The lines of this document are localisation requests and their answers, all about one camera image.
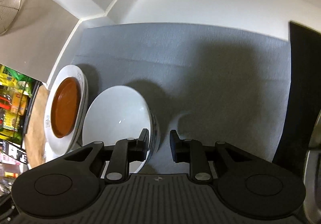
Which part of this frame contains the white blue patterned bowl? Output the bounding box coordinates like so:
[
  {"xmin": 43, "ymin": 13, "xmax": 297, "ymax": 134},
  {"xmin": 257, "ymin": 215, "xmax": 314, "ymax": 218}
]
[{"xmin": 82, "ymin": 85, "xmax": 161, "ymax": 173}]

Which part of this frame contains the large white floral plate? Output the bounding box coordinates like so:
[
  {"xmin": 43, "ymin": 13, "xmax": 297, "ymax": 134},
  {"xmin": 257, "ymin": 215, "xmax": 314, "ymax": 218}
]
[{"xmin": 44, "ymin": 65, "xmax": 88, "ymax": 156}]

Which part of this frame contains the brown round plate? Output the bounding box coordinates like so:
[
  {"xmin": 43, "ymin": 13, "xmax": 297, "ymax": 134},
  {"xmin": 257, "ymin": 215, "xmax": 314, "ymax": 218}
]
[{"xmin": 51, "ymin": 77, "xmax": 81, "ymax": 139}]

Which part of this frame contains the grey drying mat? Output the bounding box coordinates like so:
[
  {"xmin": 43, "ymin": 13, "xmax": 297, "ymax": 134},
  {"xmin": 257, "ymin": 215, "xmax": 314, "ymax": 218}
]
[{"xmin": 72, "ymin": 23, "xmax": 291, "ymax": 173}]

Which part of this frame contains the wooden cutting board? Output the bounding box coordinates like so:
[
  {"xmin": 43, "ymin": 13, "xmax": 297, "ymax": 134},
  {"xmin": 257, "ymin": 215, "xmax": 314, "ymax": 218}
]
[{"xmin": 24, "ymin": 85, "xmax": 49, "ymax": 168}]

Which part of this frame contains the black gas stove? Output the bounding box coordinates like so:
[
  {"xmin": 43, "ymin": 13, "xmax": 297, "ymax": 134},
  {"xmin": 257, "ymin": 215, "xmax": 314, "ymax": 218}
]
[{"xmin": 273, "ymin": 21, "xmax": 320, "ymax": 177}]

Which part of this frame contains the metal mesh strainer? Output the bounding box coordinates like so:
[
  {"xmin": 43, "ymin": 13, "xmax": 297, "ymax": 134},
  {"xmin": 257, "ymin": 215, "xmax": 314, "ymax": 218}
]
[{"xmin": 0, "ymin": 0, "xmax": 21, "ymax": 34}]

